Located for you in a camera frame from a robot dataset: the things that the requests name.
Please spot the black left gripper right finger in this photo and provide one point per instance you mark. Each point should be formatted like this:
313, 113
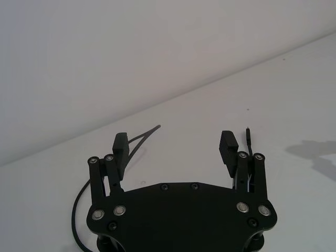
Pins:
228, 152

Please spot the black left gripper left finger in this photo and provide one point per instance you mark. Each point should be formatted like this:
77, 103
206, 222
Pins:
118, 157

